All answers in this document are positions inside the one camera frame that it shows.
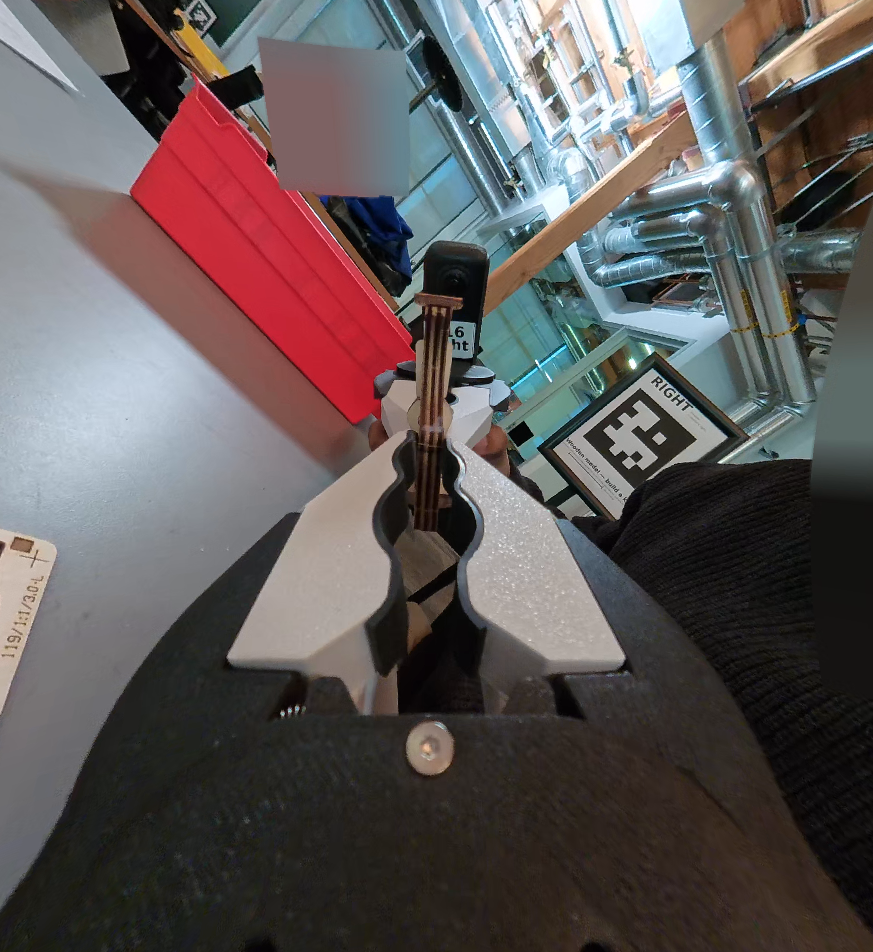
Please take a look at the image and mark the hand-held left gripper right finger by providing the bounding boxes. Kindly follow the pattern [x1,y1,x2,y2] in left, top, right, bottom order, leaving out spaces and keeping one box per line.
[440,435,628,716]

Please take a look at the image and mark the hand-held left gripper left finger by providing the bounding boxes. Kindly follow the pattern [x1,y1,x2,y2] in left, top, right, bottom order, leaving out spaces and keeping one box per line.
[227,433,417,716]

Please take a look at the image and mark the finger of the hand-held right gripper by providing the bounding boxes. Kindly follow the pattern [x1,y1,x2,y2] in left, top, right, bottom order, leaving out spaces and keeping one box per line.
[374,369,418,447]
[448,374,513,447]

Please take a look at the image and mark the layered wooden model part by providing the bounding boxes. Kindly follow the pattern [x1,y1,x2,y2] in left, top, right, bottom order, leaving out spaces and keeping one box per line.
[407,292,463,533]

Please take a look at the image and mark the person's right hand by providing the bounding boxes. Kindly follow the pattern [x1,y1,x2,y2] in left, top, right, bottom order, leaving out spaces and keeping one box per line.
[477,427,519,488]

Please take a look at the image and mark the blue jacket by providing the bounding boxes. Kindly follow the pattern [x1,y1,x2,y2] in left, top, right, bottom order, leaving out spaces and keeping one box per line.
[328,195,415,295]

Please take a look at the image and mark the wooden beam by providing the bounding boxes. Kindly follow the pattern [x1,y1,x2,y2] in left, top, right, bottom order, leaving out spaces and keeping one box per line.
[485,104,713,298]

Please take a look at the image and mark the framed black-white marker sign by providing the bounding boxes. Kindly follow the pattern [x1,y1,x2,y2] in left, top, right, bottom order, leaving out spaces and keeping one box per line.
[537,353,750,522]

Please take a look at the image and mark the red plastic bin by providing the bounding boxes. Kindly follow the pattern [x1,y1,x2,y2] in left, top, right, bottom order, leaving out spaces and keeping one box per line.
[130,74,417,426]

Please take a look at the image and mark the laser-cut wooden sheet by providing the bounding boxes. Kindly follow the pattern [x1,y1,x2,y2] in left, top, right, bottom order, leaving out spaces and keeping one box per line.
[0,521,59,827]

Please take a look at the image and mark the silver ventilation ducts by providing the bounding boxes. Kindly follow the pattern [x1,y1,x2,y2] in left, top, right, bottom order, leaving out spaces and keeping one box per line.
[578,37,862,440]

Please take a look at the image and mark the white printed paper sheet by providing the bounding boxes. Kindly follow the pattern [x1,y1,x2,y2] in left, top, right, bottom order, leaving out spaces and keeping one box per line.
[0,0,80,94]

